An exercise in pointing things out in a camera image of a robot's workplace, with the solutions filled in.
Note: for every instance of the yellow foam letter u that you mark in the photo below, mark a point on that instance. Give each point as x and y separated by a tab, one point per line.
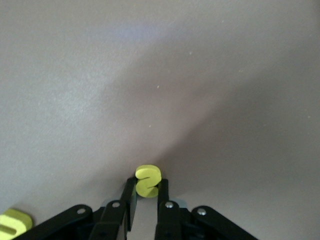
17	220

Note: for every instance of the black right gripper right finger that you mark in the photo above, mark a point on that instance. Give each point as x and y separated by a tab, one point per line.
170	220

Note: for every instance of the yellow foam letter s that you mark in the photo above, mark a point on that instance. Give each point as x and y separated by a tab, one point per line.
146	171

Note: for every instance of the brown table cover sheet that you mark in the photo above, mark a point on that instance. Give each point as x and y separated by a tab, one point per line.
125	75

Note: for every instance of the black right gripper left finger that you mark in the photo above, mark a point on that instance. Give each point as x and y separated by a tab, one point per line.
110	220

